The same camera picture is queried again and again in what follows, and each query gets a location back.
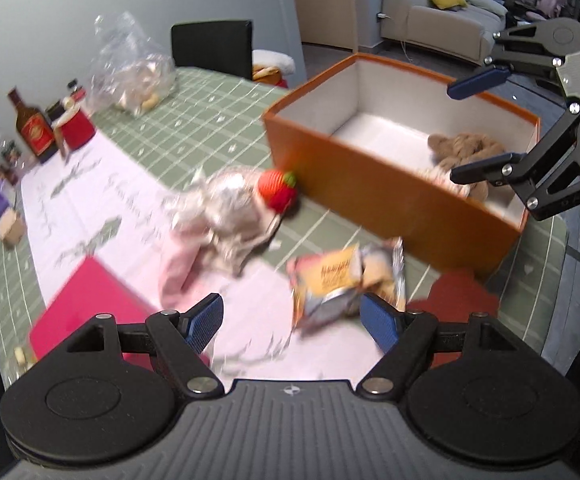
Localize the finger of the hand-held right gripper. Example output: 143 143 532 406
450 104 580 222
446 19 566 102

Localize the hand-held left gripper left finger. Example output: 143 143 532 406
37 294 225 397

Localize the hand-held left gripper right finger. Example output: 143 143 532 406
359 294 542 397

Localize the pink cloth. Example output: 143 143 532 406
157 230 206 311

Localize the yellow snack packet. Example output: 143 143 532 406
286 237 408 333

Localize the dark red box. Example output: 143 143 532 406
407 269 502 371

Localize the cellophane gift bag with ribbon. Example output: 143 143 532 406
162 167 283 276

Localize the orange cardboard box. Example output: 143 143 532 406
261 52 542 281

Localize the brown plush toy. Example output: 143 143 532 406
427 132 508 201

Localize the beige sofa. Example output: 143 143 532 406
380 0 508 63

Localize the red crochet strawberry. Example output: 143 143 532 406
257 169 300 212

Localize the white table runner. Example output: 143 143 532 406
17 132 361 381

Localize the white fluffy hat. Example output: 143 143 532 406
251 49 296 88

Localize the small wooden block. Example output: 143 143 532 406
0 208 27 247

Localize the red mug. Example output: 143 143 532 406
45 96 96 151

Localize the brown liquor bottle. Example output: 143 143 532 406
7 86 56 165

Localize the clear plastic bag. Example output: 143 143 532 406
90 10 178 118

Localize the black chair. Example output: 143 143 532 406
170 20 255 81

